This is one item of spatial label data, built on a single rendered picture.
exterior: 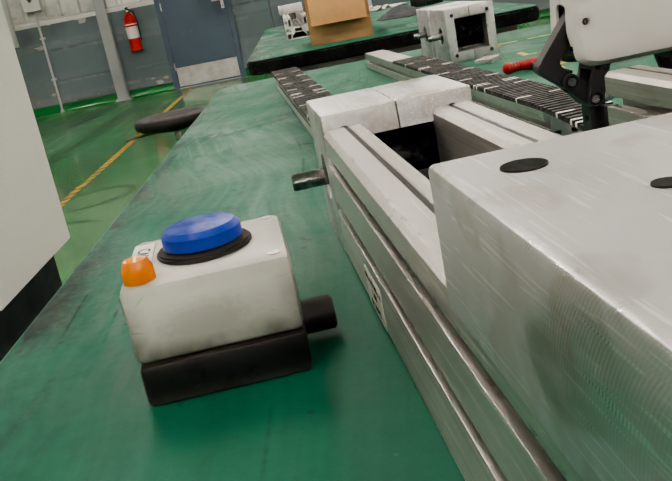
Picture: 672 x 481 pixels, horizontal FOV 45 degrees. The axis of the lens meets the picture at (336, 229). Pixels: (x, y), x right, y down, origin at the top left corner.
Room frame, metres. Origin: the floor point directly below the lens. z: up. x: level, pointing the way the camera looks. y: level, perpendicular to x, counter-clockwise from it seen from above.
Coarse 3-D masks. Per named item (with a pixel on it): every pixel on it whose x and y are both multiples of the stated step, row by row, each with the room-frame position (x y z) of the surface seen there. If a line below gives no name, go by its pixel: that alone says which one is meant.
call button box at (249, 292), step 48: (240, 240) 0.39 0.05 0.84; (144, 288) 0.35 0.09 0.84; (192, 288) 0.35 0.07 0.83; (240, 288) 0.36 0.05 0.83; (288, 288) 0.36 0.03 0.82; (144, 336) 0.35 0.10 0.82; (192, 336) 0.35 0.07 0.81; (240, 336) 0.36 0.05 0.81; (288, 336) 0.36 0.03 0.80; (144, 384) 0.35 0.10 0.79; (192, 384) 0.35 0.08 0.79; (240, 384) 0.36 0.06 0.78
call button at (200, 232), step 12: (204, 216) 0.41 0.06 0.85; (216, 216) 0.40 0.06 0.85; (228, 216) 0.40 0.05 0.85; (168, 228) 0.40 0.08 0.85; (180, 228) 0.39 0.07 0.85; (192, 228) 0.39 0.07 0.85; (204, 228) 0.38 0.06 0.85; (216, 228) 0.38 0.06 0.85; (228, 228) 0.38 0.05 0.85; (240, 228) 0.39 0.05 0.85; (168, 240) 0.38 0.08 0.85; (180, 240) 0.38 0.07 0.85; (192, 240) 0.38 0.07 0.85; (204, 240) 0.38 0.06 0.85; (216, 240) 0.38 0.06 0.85; (228, 240) 0.38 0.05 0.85; (168, 252) 0.38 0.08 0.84; (180, 252) 0.38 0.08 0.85; (192, 252) 0.38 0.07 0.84
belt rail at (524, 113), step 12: (372, 60) 1.61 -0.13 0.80; (384, 60) 1.49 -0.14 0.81; (384, 72) 1.51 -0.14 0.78; (396, 72) 1.43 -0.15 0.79; (408, 72) 1.30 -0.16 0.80; (420, 72) 1.21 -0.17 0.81; (480, 96) 0.93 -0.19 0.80; (492, 96) 0.88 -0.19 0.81; (492, 108) 0.89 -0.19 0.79; (504, 108) 0.87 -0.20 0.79; (516, 108) 0.81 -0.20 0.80; (528, 108) 0.78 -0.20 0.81; (528, 120) 0.80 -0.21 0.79; (540, 120) 0.75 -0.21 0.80; (552, 120) 0.74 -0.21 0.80; (564, 132) 0.74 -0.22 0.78; (576, 132) 0.74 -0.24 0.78
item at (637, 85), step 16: (608, 80) 0.53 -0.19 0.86; (624, 80) 0.51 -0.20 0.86; (640, 80) 0.49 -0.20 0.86; (656, 80) 0.47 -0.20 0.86; (624, 96) 0.51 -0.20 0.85; (640, 96) 0.49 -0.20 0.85; (656, 96) 0.47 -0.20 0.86; (608, 112) 0.54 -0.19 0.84; (624, 112) 0.51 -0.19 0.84; (640, 112) 0.51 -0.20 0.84; (656, 112) 0.49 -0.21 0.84
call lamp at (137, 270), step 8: (136, 256) 0.36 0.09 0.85; (144, 256) 0.36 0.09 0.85; (128, 264) 0.36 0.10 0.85; (136, 264) 0.36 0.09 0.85; (144, 264) 0.36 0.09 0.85; (152, 264) 0.36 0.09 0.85; (128, 272) 0.36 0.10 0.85; (136, 272) 0.36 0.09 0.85; (144, 272) 0.36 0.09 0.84; (152, 272) 0.36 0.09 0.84; (128, 280) 0.36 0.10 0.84; (136, 280) 0.36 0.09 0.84; (144, 280) 0.36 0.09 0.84
